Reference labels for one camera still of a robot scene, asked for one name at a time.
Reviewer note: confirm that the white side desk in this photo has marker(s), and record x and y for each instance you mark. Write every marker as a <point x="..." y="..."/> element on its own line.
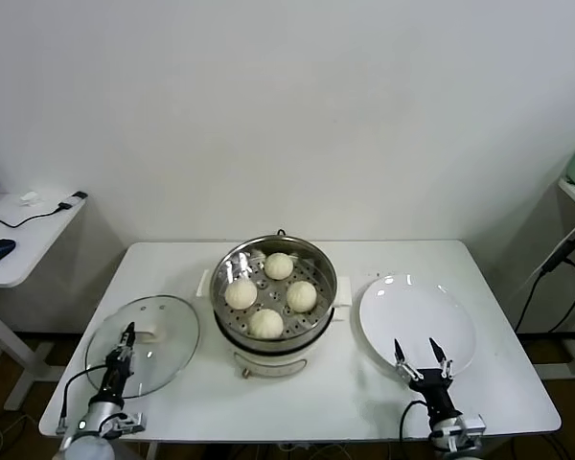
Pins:
<point x="33" y="239"/>

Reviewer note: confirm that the round glass pot lid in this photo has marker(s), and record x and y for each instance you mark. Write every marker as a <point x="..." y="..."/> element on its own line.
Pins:
<point x="172" y="345"/>

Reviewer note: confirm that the grey black flat device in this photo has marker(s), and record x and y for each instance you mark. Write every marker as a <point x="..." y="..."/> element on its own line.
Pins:
<point x="76" y="196"/>

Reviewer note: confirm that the round white plate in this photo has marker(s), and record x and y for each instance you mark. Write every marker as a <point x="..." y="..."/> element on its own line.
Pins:
<point x="417" y="316"/>

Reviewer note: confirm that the white electric cooker base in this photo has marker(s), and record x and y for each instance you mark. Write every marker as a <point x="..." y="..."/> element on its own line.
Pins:
<point x="268" y="364"/>

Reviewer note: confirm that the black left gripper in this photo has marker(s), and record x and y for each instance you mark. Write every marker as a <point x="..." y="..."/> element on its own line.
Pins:
<point x="117" y="374"/>

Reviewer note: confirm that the small white adapter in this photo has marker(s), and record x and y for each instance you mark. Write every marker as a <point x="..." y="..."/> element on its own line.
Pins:
<point x="31" y="199"/>

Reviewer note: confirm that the stainless steel steamer basket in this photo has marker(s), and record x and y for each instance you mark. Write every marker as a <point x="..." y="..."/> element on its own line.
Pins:
<point x="273" y="294"/>

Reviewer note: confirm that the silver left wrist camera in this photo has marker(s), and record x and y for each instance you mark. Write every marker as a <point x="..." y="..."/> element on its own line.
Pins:
<point x="130" y="422"/>

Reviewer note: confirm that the black power adapter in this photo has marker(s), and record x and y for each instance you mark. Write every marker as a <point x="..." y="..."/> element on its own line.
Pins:
<point x="559" y="258"/>

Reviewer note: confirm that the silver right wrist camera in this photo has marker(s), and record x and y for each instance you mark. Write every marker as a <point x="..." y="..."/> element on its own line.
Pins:
<point x="470" y="427"/>

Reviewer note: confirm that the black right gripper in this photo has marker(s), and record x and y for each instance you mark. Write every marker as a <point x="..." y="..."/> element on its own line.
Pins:
<point x="436" y="390"/>

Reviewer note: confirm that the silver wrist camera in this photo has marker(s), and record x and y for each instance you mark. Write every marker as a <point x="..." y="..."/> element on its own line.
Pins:
<point x="130" y="422"/>
<point x="470" y="427"/>

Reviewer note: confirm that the white steamed baozi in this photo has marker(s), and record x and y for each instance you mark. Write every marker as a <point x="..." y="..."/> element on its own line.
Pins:
<point x="279" y="266"/>
<point x="266" y="324"/>
<point x="241" y="294"/>
<point x="301" y="296"/>

